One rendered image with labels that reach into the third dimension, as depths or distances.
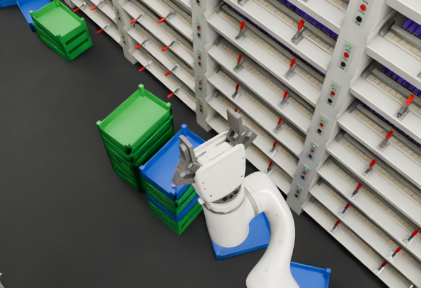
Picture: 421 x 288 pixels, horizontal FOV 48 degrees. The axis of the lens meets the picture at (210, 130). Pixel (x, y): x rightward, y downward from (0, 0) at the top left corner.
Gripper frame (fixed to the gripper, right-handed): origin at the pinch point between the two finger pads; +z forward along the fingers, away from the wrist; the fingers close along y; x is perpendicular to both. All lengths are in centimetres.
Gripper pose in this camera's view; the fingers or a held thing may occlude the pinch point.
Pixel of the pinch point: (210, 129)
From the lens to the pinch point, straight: 74.9
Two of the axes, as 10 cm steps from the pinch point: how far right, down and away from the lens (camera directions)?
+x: 5.5, 5.7, -6.1
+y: 8.2, -4.8, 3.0
